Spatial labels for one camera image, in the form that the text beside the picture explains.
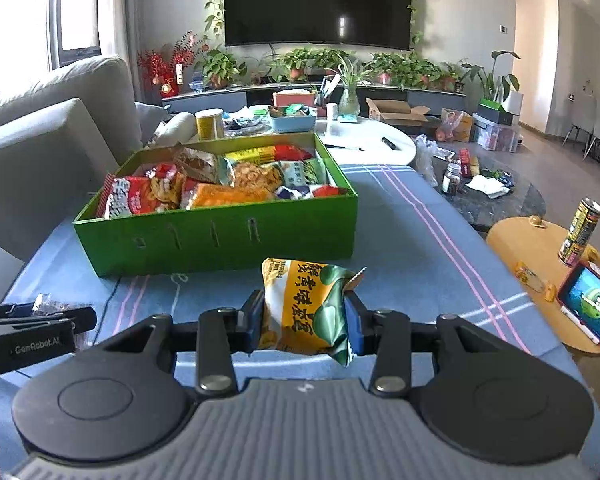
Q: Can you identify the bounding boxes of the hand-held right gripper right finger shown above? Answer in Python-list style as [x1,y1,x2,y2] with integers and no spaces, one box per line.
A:
[344,292,512,395]

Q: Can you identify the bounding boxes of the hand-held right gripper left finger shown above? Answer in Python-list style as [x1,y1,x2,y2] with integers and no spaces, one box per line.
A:
[97,289,267,395]

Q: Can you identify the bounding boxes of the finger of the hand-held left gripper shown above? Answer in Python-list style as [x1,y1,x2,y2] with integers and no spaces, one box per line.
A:
[0,302,98,333]

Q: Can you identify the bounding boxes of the clear brown snack packet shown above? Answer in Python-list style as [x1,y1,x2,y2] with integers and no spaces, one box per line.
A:
[32,292,76,316]

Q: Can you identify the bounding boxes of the yellow green snack packet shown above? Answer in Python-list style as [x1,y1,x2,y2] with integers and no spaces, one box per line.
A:
[260,257,368,368]

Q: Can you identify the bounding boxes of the green cardboard box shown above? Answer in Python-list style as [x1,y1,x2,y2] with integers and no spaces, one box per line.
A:
[72,132,359,278]

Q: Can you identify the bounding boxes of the orange snack packet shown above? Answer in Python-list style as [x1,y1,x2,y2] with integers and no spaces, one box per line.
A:
[186,182,277,211]

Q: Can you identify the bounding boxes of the light green chips bag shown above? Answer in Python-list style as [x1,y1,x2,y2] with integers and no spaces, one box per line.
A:
[220,159,327,196]

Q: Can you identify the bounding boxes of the beige snack bag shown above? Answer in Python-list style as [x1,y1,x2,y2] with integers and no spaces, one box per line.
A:
[174,147,222,184]

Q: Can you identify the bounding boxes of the yellow red snack bag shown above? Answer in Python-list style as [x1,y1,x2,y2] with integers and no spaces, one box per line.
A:
[225,144,314,166]

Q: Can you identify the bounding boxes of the white oval table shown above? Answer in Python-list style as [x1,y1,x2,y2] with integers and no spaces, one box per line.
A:
[220,115,417,166]

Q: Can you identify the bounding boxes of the dark glass jar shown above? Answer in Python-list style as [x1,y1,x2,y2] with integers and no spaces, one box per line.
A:
[442,162,464,196]

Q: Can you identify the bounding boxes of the small yellow packet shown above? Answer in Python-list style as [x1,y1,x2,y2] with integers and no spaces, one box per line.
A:
[514,262,556,302]

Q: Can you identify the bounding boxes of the white plastic bag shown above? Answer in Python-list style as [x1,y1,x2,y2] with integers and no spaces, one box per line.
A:
[412,135,439,174]

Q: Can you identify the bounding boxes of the yellow wooden round table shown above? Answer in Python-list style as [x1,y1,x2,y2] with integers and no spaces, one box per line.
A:
[486,217,600,356]

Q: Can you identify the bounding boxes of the dark round table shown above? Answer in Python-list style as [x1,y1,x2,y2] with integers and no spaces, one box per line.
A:
[430,152,547,233]

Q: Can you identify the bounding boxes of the grey sofa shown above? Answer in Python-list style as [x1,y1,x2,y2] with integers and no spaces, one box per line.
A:
[0,55,197,262]

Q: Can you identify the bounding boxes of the white crumpled cloth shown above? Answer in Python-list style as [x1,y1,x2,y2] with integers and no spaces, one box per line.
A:
[465,175,511,199]

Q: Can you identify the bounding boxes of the yellow canister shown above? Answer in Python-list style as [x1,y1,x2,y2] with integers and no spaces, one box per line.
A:
[195,109,225,142]

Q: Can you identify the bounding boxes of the blue tray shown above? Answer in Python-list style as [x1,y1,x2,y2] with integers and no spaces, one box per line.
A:
[269,112,317,134]

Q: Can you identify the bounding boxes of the open cardboard box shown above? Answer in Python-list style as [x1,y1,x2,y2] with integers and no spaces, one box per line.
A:
[365,97,433,126]

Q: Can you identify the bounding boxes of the pink box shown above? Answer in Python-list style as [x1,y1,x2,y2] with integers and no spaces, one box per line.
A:
[272,91,317,109]

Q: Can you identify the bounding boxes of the glass vase with plant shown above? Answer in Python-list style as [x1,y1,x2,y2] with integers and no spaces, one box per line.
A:
[330,57,376,116]

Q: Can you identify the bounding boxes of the long tv cabinet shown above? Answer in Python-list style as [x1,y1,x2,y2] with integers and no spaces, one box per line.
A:
[161,82,467,111]

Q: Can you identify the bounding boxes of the clear storage box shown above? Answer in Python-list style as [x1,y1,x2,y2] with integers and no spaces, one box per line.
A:
[472,114,522,152]

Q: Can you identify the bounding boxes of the phone in red case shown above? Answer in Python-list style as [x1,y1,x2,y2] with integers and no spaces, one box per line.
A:
[556,260,600,353]

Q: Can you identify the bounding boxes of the yellow black drink can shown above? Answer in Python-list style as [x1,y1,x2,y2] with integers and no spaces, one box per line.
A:
[559,199,600,267]

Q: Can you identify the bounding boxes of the potted green plant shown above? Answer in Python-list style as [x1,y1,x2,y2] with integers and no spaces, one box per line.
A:
[195,50,246,89]
[312,49,354,79]
[367,52,407,86]
[275,47,321,83]

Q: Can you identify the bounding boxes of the red berry decoration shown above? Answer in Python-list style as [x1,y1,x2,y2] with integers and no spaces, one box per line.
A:
[137,32,199,97]

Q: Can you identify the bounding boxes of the large leafy floor plant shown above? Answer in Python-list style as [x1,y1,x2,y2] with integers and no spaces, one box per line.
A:
[460,50,521,107]

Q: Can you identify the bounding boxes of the window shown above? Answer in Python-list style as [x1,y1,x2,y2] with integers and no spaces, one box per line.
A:
[45,0,104,69]

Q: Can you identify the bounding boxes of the grey dining chairs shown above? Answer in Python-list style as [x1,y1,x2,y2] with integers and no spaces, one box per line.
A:
[562,92,600,176]

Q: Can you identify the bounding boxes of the hanging green vine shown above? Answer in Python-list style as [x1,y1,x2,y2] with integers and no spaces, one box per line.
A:
[406,0,424,51]
[204,0,236,41]

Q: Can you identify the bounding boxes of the black television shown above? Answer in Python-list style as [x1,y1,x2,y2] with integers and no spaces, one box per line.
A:
[223,0,413,51]

